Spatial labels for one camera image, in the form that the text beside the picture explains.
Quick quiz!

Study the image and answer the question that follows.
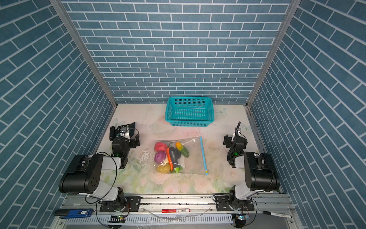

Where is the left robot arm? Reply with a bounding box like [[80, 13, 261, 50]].
[[59, 135, 141, 212]]

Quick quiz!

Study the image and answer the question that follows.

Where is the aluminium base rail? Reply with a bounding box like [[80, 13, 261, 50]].
[[51, 193, 302, 229]]

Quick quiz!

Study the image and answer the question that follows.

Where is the black toy eggplant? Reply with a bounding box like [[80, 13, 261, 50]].
[[169, 147, 182, 168]]

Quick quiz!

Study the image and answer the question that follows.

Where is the orange toy carrot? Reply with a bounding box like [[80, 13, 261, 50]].
[[166, 148, 173, 172]]

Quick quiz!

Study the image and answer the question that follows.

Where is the purple toy onion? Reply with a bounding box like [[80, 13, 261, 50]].
[[154, 151, 167, 164]]

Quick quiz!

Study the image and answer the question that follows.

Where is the red marker pen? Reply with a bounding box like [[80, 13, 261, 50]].
[[161, 209, 190, 213]]

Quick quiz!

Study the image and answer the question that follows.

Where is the yellow toy potato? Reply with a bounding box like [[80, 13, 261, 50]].
[[156, 163, 171, 174]]

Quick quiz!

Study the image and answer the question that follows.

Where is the green toy leaf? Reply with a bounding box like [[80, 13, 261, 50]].
[[172, 167, 183, 174]]

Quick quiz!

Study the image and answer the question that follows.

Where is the clear zip top bag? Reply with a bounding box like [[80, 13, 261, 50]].
[[152, 136, 208, 175]]

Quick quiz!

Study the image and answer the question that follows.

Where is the blue black handheld device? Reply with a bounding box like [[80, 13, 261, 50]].
[[54, 209, 93, 219]]

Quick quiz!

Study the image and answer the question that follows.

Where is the red toy pepper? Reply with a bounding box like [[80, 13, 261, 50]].
[[154, 142, 168, 152]]

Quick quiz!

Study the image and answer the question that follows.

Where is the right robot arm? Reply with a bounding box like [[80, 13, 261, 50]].
[[212, 133, 280, 211]]

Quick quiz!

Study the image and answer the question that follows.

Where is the black white marker pen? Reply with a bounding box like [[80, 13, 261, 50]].
[[263, 211, 292, 219]]

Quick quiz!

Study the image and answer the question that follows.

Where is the orange green toy cucumber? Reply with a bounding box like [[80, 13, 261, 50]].
[[175, 142, 190, 158]]

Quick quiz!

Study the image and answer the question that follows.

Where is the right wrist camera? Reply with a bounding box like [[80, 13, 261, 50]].
[[232, 121, 241, 143]]

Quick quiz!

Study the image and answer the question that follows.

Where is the teal plastic basket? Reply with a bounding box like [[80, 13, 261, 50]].
[[165, 96, 214, 127]]

